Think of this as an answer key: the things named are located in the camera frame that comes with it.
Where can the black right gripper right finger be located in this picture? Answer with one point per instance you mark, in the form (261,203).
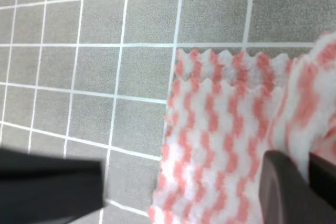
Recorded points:
(322,178)

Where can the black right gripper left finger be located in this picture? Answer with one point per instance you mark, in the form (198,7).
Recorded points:
(285,197)

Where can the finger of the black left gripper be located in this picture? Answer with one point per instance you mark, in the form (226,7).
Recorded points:
(48,189)

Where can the pink wavy striped towel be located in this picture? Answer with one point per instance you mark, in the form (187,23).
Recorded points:
(225,111)

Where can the grey checked tablecloth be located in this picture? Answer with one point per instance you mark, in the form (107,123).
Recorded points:
(90,78)

